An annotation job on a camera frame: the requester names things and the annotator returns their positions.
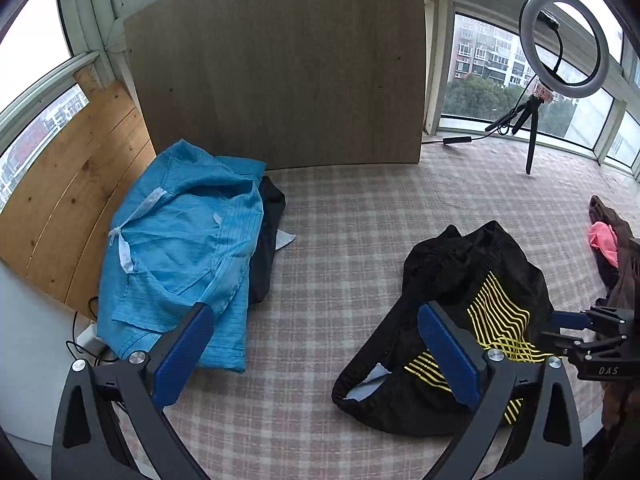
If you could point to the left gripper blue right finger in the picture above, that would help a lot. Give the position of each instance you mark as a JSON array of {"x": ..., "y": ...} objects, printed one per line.
[{"x": 545, "y": 443}]

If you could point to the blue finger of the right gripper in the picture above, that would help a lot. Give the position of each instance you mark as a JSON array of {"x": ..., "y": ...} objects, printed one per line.
[
  {"x": 612, "y": 328},
  {"x": 559, "y": 320}
]

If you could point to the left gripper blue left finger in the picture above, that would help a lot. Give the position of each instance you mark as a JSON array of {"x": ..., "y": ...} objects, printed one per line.
[{"x": 88, "y": 442}]

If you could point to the brown garment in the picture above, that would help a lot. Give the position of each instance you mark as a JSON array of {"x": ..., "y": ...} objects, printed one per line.
[{"x": 616, "y": 394}]

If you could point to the pink garment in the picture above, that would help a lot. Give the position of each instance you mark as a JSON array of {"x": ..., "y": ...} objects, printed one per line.
[{"x": 602, "y": 237}]

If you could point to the white power adapter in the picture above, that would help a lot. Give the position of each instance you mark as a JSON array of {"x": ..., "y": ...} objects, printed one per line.
[{"x": 90, "y": 346}]

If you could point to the pink plaid table cloth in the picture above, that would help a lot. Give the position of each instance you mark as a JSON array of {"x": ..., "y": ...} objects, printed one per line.
[{"x": 353, "y": 227}]

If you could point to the black tripod stand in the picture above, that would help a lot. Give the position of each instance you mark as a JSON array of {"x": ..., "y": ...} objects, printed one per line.
[{"x": 516, "y": 118}]

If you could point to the pine wood panel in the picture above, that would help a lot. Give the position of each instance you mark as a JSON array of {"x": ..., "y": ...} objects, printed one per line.
[{"x": 54, "y": 228}]

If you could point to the dark folded garment under blue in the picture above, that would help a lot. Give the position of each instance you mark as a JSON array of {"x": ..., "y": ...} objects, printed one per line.
[{"x": 273, "y": 205}]

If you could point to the grey-brown wooden board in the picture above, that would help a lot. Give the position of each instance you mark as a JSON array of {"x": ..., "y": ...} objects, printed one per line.
[{"x": 293, "y": 83}]

